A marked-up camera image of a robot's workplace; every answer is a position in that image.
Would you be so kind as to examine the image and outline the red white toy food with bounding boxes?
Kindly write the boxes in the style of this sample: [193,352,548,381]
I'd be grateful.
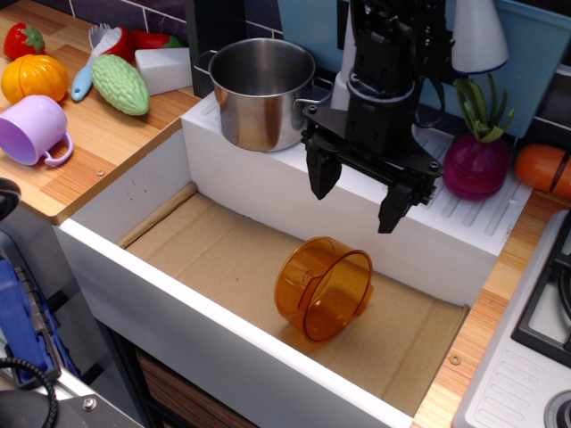
[94,27,135,62]

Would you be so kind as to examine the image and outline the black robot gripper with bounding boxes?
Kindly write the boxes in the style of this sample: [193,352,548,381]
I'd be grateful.
[302,100,443,234]

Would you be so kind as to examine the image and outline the lilac plastic cup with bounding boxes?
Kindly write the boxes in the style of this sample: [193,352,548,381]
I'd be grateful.
[1,95,74,167]

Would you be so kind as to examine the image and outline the orange toy pumpkin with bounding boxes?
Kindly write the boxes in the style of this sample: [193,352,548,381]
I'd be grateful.
[1,54,69,104]

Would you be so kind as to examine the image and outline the stainless steel pot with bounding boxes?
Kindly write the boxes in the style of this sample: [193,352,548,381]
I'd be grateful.
[193,37,334,152]

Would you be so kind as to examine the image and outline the light blue bin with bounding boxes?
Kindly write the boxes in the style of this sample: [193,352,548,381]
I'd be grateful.
[278,1,570,137]

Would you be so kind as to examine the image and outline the light blue plastic spork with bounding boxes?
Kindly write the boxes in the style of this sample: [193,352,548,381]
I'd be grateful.
[70,23,111,102]

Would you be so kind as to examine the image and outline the blue clamp device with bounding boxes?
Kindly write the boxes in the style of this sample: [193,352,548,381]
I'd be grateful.
[1,259,61,381]

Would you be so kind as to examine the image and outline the red toy strawberry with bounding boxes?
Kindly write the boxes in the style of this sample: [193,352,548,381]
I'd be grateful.
[4,22,46,60]

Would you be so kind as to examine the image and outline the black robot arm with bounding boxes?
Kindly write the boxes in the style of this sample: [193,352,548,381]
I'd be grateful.
[302,1,453,234]

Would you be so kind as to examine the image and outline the orange toy carrot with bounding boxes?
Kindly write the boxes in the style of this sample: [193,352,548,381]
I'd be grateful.
[514,144,570,200]

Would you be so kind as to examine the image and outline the toy stove top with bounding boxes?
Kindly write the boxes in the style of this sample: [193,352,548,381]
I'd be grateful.
[452,210,570,428]

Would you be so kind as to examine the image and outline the black cable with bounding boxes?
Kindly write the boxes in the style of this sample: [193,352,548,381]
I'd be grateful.
[0,356,59,428]

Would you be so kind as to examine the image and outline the white block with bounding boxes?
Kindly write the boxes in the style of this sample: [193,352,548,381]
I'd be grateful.
[135,47,193,96]

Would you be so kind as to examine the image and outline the red toy chili pepper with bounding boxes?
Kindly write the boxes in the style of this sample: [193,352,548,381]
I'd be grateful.
[130,29,186,50]

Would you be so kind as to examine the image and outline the green toy bitter gourd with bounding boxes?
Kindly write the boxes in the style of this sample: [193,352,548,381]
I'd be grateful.
[91,54,150,116]

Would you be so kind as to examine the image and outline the purple toy beet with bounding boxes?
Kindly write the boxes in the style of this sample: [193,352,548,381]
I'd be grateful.
[443,74,515,202]

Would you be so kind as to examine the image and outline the orange transparent plastic pot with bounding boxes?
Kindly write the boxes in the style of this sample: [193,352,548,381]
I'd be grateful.
[274,237,374,342]

